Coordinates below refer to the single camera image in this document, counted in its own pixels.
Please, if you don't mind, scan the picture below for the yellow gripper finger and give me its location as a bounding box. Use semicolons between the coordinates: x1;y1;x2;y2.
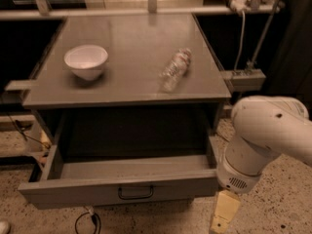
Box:
209;190;241;234

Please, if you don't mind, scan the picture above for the grey top drawer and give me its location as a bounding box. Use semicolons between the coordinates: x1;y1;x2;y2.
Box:
19;136;217;209

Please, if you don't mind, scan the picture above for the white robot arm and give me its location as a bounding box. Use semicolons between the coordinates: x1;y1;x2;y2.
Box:
209;96;312;234

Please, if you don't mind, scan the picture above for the grey drawer cabinet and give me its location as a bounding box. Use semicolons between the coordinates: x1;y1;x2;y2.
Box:
24;15;229;149

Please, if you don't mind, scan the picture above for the clear plastic water bottle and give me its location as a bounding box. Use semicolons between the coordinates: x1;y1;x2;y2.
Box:
159;48;192;93

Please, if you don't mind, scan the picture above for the white power strip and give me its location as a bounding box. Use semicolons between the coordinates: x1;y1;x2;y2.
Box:
217;0;252;14

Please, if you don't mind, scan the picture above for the white ceramic bowl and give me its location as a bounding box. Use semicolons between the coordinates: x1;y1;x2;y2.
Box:
63;45;108;81

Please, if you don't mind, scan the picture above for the thin metal rod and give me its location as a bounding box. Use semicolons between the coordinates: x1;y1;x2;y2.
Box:
246;0;280;70

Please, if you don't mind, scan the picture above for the white shoe tip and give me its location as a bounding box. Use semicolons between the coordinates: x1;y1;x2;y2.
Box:
0;220;10;234

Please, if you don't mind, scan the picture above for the grey metal bracket block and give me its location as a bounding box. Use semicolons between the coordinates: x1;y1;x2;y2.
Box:
221;69;266;93

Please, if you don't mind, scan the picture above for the black floor cable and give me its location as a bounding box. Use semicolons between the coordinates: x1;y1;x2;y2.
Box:
0;114;102;234

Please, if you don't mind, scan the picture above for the white power cable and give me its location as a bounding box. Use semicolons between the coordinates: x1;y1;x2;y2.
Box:
232;10;247;72

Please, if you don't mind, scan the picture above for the grey metal rail shelf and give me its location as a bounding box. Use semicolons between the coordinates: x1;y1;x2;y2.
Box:
0;3;287;21

